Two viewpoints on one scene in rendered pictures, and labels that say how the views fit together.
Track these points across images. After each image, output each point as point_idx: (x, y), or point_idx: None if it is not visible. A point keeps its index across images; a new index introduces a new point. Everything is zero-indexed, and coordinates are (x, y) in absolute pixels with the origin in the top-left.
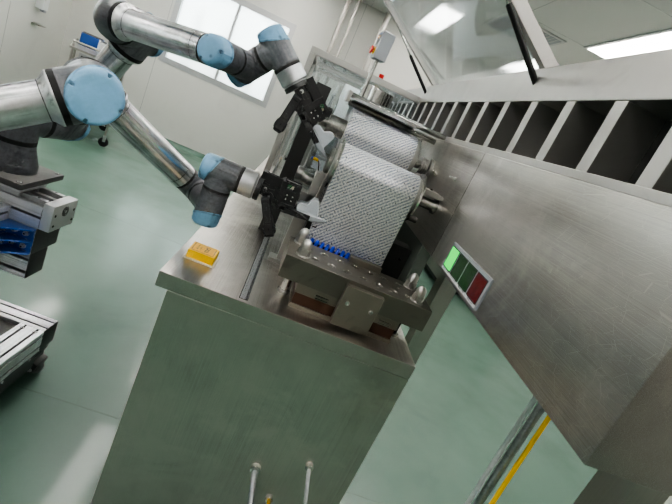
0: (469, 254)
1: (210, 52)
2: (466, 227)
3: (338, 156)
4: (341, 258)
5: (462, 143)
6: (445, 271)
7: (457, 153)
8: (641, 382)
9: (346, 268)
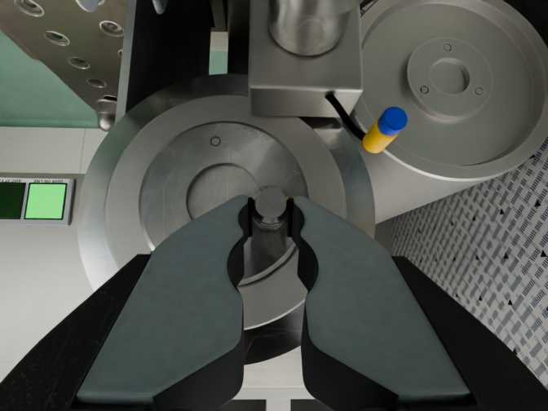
0: (2, 225)
1: None
2: (59, 255)
3: (106, 257)
4: (123, 1)
5: (293, 392)
6: (46, 178)
7: (284, 368)
8: None
9: (56, 6)
